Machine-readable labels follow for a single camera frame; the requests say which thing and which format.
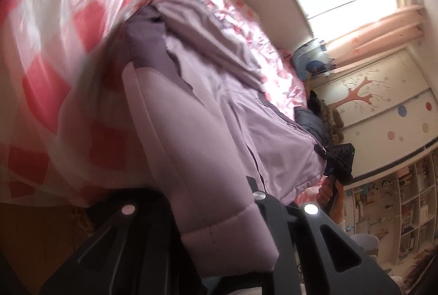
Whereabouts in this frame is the lilac and purple jacket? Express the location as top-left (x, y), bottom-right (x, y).
top-left (48, 0), bottom-right (325, 276)

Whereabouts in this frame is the white bookshelf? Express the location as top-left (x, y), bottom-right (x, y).
top-left (344, 150), bottom-right (437, 267)

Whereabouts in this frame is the person's right hand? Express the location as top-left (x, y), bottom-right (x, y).
top-left (316, 177), bottom-right (344, 224)

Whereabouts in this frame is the pink curtain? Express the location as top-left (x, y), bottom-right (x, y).
top-left (327, 4), bottom-right (425, 68)

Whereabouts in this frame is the wardrobe with tree decal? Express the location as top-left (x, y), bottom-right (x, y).
top-left (316, 50), bottom-right (437, 180)

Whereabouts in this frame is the red checked plastic bed cover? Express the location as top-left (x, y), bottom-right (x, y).
top-left (1, 0), bottom-right (305, 207)

